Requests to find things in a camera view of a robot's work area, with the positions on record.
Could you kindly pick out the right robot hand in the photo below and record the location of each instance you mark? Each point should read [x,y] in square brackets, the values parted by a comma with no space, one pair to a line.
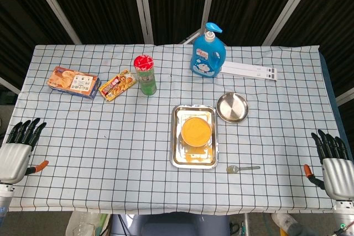
[338,175]

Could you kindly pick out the blue detergent pump bottle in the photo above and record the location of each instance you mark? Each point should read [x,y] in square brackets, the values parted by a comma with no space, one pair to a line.
[207,59]

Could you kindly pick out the round steel plate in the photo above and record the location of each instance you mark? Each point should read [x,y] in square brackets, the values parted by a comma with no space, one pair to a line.
[232,107]

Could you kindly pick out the bowl of yellow powder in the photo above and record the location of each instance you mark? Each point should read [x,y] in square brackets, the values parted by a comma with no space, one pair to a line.
[196,131]

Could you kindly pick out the clear plastic bag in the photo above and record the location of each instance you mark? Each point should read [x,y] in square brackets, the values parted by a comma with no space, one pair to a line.
[83,225]

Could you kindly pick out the rectangular steel tray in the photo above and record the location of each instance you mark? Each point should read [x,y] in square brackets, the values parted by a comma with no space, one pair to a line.
[174,147]

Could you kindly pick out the small metal spoon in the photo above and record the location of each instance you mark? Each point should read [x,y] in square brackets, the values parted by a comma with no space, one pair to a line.
[232,169]

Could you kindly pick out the orange and blue biscuit box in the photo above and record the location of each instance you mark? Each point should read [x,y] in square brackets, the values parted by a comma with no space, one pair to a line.
[72,81]

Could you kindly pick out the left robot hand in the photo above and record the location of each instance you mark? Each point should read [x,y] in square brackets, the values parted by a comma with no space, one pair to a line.
[12,161]

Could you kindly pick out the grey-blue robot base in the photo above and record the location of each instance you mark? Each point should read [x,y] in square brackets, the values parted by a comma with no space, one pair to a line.
[166,225]

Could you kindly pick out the white power strip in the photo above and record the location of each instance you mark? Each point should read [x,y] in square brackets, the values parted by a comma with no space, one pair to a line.
[249,70]

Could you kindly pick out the green chip can red lid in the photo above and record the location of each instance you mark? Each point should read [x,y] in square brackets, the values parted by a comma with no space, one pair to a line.
[146,78]

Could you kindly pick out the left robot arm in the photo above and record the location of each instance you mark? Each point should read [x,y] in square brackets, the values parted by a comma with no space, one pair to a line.
[5,194]

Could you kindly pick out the yellow curry box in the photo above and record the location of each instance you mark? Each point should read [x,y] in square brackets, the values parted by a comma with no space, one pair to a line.
[117,84]

